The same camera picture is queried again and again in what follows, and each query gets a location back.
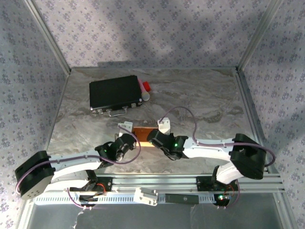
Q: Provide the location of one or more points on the aluminium frame rail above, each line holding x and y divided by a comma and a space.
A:
155, 68
25, 214
249, 107
284, 210

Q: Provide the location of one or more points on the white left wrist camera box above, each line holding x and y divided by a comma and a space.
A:
126, 126

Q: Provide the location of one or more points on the black bar device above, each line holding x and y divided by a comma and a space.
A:
182, 198

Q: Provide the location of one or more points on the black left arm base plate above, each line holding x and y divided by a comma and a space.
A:
108, 183

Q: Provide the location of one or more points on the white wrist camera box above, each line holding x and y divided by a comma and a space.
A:
126, 126
164, 127

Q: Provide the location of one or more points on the brown cardboard paper box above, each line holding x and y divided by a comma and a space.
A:
143, 133

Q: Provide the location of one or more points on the black hard case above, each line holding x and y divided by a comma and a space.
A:
112, 91

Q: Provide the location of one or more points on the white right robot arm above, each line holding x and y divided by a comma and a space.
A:
209, 150

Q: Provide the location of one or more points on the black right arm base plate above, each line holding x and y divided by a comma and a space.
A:
202, 183

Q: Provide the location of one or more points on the aluminium frame post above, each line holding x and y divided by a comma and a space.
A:
49, 35
258, 35

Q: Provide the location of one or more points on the wide aluminium base rail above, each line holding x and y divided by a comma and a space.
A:
155, 181

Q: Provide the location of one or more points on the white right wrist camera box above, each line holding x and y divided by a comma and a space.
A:
164, 127

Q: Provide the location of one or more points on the red block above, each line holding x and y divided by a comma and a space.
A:
147, 86

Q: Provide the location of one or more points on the white plastic bracket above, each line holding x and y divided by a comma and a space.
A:
145, 196

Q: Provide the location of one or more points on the pink cylinder with white cap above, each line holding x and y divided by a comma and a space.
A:
144, 91

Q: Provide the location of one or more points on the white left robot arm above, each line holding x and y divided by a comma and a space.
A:
71, 162

